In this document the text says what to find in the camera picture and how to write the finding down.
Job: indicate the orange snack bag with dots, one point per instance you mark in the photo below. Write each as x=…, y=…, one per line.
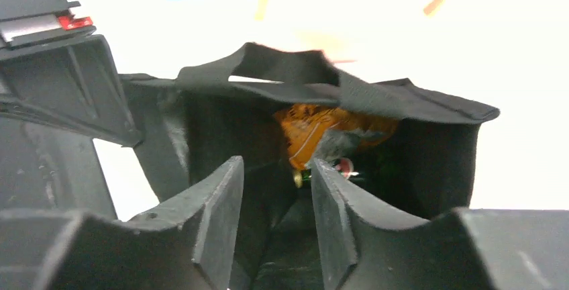
x=328, y=133

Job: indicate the black fabric bag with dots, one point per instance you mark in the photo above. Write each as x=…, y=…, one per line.
x=208, y=113

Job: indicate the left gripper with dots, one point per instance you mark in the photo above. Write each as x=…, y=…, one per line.
x=72, y=85

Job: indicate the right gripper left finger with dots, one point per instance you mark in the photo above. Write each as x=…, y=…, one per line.
x=186, y=242

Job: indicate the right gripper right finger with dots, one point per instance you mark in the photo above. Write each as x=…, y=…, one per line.
x=365, y=243

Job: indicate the green bottle in bag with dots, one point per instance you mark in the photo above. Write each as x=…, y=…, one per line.
x=344, y=167

